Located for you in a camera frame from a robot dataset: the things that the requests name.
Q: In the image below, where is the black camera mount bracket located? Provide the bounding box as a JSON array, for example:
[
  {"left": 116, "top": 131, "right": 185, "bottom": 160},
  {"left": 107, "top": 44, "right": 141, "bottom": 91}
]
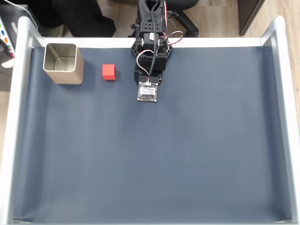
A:
[{"left": 136, "top": 50, "right": 167, "bottom": 71}]

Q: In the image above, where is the square metal container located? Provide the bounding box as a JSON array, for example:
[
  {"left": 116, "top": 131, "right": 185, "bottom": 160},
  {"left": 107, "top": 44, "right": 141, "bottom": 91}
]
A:
[{"left": 43, "top": 43, "right": 84, "bottom": 85}]

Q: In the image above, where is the red white black servo wire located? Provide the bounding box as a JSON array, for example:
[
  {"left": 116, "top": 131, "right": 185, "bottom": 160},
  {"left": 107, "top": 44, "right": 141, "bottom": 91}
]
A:
[
  {"left": 161, "top": 0, "right": 185, "bottom": 47},
  {"left": 136, "top": 48, "right": 154, "bottom": 78}
]

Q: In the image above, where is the camera circuit board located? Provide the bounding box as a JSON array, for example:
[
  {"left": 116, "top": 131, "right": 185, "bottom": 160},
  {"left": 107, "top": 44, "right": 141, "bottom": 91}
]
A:
[{"left": 137, "top": 75, "right": 158, "bottom": 103}]

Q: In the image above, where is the red cube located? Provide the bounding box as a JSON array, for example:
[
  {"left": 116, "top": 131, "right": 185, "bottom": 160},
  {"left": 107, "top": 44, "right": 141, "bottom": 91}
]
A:
[{"left": 102, "top": 64, "right": 117, "bottom": 81}]

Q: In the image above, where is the white cable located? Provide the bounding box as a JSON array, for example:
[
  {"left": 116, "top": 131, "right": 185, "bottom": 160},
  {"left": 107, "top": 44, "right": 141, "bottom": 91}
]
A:
[{"left": 4, "top": 0, "right": 39, "bottom": 30}]

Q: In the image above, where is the dark wooden cabinet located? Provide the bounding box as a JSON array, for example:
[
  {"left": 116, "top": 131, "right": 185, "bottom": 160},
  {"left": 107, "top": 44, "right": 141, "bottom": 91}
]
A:
[{"left": 238, "top": 0, "right": 267, "bottom": 36}]

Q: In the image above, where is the white table frame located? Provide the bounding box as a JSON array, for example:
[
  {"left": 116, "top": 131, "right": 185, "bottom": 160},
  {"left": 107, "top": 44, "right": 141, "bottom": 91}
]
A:
[{"left": 0, "top": 15, "right": 300, "bottom": 225}]

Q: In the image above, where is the dark grey case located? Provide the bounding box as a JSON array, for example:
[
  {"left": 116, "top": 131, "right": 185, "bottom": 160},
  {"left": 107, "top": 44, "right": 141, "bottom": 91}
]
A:
[{"left": 0, "top": 4, "right": 38, "bottom": 32}]

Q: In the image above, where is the white device with coloured buttons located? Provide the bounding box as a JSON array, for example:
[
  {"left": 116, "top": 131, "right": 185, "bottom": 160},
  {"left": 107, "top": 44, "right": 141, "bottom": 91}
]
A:
[{"left": 0, "top": 16, "right": 16, "bottom": 68}]

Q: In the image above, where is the black camera cable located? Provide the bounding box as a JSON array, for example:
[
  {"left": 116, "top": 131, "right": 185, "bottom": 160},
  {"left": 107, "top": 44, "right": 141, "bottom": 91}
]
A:
[{"left": 146, "top": 0, "right": 163, "bottom": 83}]

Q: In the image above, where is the black office chair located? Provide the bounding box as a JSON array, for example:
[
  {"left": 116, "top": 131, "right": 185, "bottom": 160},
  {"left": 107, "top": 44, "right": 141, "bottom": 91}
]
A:
[{"left": 164, "top": 0, "right": 200, "bottom": 38}]

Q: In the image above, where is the blue-grey table mat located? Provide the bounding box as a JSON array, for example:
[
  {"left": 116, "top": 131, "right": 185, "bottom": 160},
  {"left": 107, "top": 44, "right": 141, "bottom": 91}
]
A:
[{"left": 13, "top": 46, "right": 293, "bottom": 223}]

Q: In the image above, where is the grey power cable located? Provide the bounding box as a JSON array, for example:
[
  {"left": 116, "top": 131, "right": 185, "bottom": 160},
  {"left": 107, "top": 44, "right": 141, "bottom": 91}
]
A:
[{"left": 166, "top": 10, "right": 179, "bottom": 33}]

